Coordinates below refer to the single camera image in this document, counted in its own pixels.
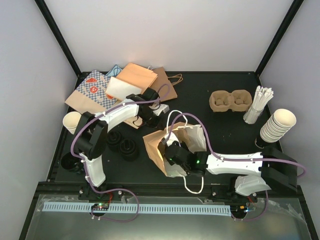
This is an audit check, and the orange kraft paper bag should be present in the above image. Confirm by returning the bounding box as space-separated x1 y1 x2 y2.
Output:
142 109 208 195

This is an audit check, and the single cardboard cup carrier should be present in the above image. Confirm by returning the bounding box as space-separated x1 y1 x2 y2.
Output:
173 128 191 147

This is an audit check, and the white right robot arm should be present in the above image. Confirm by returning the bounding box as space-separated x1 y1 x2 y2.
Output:
160 140 298 202

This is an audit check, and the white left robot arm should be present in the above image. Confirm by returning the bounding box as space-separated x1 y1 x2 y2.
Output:
70 87 168 200

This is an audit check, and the cream cakes printed paper bag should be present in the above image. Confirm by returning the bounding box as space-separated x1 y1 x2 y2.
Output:
124 116 144 129

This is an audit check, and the dark brown paper bag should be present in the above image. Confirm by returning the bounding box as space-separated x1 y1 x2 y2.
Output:
150 67 183 102

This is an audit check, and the folded orange paper bag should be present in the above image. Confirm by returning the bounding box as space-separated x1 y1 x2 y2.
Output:
105 63 158 100

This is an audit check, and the light blue paper bag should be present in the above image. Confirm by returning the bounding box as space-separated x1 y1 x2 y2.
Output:
105 64 123 78

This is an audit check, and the blue checkered paper bag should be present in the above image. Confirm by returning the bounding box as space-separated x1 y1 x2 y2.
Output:
65 70 117 114

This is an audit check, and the cardboard cup carrier stack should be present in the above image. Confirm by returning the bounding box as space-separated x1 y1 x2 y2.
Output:
209 89 253 112

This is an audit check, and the left stack of paper cups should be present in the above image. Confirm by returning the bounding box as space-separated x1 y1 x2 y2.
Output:
62 111 82 135

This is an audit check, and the stack of paper cups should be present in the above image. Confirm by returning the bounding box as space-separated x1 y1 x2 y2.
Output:
254 108 297 149
62 111 82 135

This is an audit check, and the cup of white straws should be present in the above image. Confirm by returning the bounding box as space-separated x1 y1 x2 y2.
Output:
243 85 274 125

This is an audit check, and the right stack of paper cups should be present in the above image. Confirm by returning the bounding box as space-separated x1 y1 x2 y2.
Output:
254 108 297 149

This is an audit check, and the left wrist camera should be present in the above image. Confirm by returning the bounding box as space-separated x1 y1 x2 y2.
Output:
152 104 170 116

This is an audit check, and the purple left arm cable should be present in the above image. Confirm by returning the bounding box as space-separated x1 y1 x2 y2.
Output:
70 83 172 224

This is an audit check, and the white slotted cable duct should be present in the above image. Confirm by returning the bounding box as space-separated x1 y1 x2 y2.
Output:
42 202 231 217

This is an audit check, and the left black frame post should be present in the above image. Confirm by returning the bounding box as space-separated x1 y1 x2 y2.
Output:
34 0 82 77

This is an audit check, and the black frame post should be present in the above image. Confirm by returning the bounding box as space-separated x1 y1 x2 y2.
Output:
255 0 305 75
34 0 82 77

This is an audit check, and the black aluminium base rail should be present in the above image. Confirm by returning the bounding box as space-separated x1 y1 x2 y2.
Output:
78 183 257 204

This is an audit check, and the right black frame post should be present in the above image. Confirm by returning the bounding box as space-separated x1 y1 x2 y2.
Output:
255 0 305 75

